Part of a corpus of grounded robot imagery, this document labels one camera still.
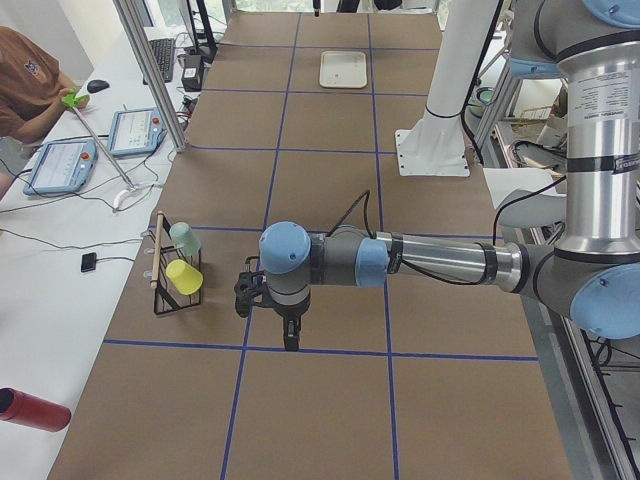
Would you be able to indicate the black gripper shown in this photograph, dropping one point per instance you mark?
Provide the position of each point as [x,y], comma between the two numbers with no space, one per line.
[289,313]

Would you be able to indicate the green plastic cup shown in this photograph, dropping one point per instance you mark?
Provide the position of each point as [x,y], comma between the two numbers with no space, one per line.
[184,239]

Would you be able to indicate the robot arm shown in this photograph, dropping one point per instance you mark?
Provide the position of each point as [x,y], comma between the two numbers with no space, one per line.
[591,274]

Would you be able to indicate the yellow plastic cup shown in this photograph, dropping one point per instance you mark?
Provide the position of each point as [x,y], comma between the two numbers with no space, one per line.
[186,278]

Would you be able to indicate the cream rabbit tray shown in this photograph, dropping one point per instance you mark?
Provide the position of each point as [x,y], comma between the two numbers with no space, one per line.
[343,70]

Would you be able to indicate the small black puck device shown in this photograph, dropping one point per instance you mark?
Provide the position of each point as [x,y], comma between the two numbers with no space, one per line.
[88,262]

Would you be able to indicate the far blue teach pendant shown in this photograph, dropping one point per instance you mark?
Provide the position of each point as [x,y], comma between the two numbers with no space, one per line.
[135,132]

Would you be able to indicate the blue teach pendant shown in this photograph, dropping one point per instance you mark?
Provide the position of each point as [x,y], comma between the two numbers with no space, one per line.
[61,167]
[135,132]

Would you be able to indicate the black power adapter box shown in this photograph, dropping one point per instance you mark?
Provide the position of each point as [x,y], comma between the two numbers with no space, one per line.
[193,73]

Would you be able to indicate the near blue teach pendant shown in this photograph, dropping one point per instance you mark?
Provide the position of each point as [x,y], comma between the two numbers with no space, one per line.
[61,167]

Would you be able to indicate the red water bottle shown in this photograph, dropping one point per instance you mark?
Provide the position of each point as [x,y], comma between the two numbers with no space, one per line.
[27,410]

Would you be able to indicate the black keyboard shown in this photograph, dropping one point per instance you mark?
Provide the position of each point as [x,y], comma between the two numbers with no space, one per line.
[163,50]

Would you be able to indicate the black computer mouse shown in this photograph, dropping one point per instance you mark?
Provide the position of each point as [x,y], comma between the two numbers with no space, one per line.
[97,85]

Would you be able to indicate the person in brown shirt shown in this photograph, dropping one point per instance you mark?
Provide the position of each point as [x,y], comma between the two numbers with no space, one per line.
[32,88]

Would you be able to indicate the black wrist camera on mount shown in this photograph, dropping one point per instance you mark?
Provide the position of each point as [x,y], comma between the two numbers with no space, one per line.
[251,288]

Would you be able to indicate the black wire cup rack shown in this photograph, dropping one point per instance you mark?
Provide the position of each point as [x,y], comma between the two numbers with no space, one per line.
[167,299]

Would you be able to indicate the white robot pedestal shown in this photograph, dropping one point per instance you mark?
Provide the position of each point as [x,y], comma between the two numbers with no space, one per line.
[435,146]

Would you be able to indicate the green handled reacher stick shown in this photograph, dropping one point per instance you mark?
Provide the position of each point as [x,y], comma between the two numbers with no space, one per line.
[71,101]

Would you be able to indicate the aluminium frame post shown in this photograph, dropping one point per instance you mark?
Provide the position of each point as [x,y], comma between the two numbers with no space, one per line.
[134,29]

